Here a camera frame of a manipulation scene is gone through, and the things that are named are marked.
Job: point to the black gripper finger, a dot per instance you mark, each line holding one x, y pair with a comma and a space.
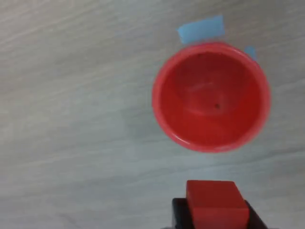
179, 212
256, 221

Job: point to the red cube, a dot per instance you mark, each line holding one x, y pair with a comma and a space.
214, 202

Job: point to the red plastic bin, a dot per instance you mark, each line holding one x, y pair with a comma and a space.
210, 100

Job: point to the blue tape piece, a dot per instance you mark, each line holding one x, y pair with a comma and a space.
201, 29
251, 52

